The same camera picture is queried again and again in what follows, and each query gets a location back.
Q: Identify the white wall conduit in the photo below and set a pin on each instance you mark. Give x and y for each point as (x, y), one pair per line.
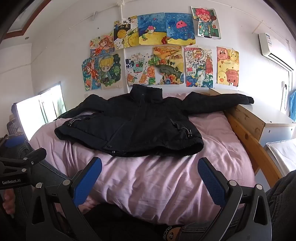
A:
(120, 9)

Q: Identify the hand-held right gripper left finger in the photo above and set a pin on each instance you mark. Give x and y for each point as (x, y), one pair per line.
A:
(86, 183)

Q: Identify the white bedding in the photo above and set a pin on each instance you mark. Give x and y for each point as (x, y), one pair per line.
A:
(282, 155)

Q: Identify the person's right leg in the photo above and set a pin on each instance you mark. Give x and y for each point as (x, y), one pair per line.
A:
(284, 197)

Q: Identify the dark cluttered furniture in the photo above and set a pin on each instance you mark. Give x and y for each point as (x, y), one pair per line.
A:
(12, 126)

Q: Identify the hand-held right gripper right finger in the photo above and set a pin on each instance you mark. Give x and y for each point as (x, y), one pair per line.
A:
(211, 183)

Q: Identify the carrot and vegetable drawing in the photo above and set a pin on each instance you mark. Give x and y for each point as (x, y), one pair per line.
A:
(141, 69)

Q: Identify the tower city drawing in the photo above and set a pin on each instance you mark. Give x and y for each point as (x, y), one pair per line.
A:
(198, 67)

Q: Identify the wooden framed ceiling panel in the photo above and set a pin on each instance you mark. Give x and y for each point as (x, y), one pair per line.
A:
(34, 16)

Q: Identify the yellow field landscape drawing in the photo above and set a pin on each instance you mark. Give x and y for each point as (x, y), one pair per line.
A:
(168, 64)

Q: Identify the orange-haired girl drawing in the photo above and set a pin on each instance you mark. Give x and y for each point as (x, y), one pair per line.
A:
(101, 45)

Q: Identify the person's left hand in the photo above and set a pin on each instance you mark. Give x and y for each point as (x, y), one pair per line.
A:
(9, 204)

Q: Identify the white air conditioner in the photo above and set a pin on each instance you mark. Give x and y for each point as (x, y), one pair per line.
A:
(272, 46)

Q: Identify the yellow chick and bear drawing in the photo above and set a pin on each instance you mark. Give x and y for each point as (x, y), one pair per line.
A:
(227, 66)

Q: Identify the white cabinet with pine side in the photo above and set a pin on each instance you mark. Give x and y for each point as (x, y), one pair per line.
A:
(272, 120)

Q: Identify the person's black printed top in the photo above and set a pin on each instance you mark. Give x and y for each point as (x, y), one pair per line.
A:
(138, 224)

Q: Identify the blond-haired figure drawing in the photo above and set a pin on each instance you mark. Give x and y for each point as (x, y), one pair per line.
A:
(108, 70)

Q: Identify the bright window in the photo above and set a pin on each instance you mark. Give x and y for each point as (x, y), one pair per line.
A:
(34, 115)

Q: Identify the blue cloth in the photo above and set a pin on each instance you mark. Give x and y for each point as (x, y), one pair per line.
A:
(293, 104)

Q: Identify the black padded jacket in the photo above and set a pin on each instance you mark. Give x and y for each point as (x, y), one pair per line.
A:
(138, 120)

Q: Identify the jellyfish sea drawing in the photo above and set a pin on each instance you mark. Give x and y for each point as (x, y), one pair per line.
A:
(179, 29)

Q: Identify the white air conditioner pipe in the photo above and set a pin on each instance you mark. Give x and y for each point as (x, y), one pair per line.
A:
(283, 95)

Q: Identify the red-haired figure blue drawing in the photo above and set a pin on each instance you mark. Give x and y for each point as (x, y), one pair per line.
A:
(90, 74)

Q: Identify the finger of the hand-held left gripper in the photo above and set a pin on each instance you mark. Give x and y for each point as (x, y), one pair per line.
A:
(30, 155)
(13, 141)

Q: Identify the wooden bed frame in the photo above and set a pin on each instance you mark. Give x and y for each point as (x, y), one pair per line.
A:
(254, 143)

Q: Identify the pink bed sheet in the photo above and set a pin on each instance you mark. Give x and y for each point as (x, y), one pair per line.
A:
(150, 185)

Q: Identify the fish sea drawing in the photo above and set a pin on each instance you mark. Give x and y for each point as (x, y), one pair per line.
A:
(151, 29)

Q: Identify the black and yellow moon drawing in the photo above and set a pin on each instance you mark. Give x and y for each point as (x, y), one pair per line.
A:
(124, 34)

